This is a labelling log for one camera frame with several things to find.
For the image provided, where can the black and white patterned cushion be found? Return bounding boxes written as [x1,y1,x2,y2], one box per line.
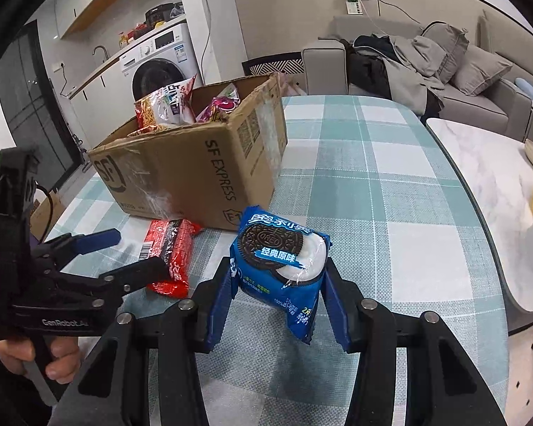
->
[242,52,304,77]

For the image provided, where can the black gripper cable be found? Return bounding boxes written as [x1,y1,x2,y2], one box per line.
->
[32,181,57,241]

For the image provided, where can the grey pillow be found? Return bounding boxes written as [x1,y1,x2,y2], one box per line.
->
[450,45,514,97]
[421,21,470,83]

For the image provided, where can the white kitchen counter cabinet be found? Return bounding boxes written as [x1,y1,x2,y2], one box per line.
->
[68,52,137,143]

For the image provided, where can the person's left hand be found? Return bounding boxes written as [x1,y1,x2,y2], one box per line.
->
[0,334,84,383]

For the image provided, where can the wall control panel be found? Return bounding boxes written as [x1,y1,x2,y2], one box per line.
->
[339,0,370,16]

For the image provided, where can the orange noodle snack packet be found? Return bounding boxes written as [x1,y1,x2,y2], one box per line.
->
[134,75,198,132]

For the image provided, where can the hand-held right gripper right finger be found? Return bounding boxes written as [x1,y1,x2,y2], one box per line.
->
[322,259,499,426]

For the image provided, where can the grey hoodie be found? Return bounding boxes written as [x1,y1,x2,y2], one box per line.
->
[388,34,448,117]

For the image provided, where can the person's left forearm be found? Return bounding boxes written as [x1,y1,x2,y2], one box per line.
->
[0,350,56,426]

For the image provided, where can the dark glass door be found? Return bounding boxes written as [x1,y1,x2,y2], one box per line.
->
[0,21,84,184]

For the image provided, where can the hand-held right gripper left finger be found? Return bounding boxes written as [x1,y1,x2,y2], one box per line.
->
[49,256,241,426]

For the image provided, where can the brown cardboard box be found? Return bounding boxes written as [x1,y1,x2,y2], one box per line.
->
[86,72,289,232]

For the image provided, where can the small cardboard box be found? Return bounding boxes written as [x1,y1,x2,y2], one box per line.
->
[28,190,66,241]

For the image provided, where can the white washing machine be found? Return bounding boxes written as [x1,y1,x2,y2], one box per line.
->
[121,21,201,99]

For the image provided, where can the grey sofa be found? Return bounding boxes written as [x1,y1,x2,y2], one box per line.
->
[301,8,533,143]

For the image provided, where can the purple candy packet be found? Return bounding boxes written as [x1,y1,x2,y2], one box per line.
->
[195,83,241,124]

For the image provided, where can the blue cookie packet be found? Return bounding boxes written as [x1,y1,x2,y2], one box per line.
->
[227,205,335,345]

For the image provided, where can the white marble table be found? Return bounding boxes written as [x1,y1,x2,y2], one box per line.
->
[425,117,533,321]

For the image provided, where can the black rice cooker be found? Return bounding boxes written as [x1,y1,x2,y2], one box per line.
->
[144,3,175,26]

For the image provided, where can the white wall cabinet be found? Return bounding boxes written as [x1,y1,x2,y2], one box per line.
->
[52,0,179,42]

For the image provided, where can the red and black snack packet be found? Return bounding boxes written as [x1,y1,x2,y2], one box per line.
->
[138,218,204,299]

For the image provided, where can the teal checked tablecloth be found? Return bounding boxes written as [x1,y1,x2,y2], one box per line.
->
[48,94,510,426]

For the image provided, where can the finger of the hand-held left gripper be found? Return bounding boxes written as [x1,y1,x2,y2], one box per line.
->
[55,256,172,297]
[34,228,122,268]

